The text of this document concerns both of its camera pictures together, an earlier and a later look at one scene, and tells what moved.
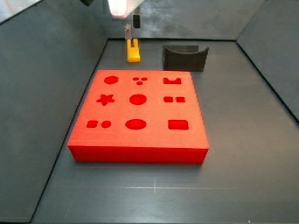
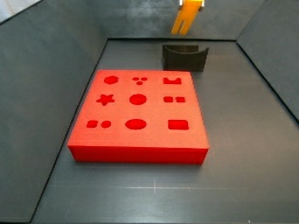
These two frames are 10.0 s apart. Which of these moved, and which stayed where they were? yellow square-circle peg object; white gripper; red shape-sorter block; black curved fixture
Moved: yellow square-circle peg object; white gripper
Stayed: black curved fixture; red shape-sorter block
